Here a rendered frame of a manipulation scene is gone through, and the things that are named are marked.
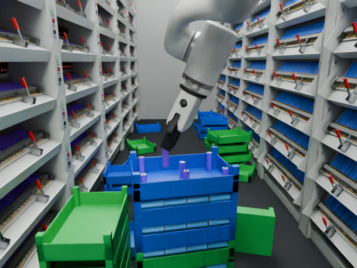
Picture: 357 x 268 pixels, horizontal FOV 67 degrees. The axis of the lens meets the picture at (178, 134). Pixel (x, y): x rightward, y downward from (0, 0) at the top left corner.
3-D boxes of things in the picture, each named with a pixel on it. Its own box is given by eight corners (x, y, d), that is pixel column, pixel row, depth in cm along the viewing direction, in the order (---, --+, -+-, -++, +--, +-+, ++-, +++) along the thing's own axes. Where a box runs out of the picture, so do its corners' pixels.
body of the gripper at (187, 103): (203, 95, 62) (184, 136, 66) (212, 91, 72) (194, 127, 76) (175, 81, 64) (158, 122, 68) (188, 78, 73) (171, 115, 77)
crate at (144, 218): (214, 186, 100) (215, 166, 98) (236, 217, 81) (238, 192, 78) (132, 194, 94) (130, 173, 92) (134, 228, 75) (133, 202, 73)
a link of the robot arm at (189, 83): (210, 88, 62) (204, 100, 63) (217, 85, 70) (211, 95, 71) (178, 72, 63) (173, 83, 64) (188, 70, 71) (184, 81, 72)
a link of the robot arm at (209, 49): (177, 72, 63) (213, 89, 63) (202, 15, 58) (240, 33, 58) (183, 68, 71) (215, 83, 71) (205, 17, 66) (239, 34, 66)
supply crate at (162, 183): (215, 166, 98) (216, 145, 96) (238, 192, 78) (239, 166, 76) (130, 173, 92) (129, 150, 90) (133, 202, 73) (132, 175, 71)
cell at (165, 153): (168, 165, 77) (168, 142, 75) (169, 167, 75) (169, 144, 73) (161, 165, 76) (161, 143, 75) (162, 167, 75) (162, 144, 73)
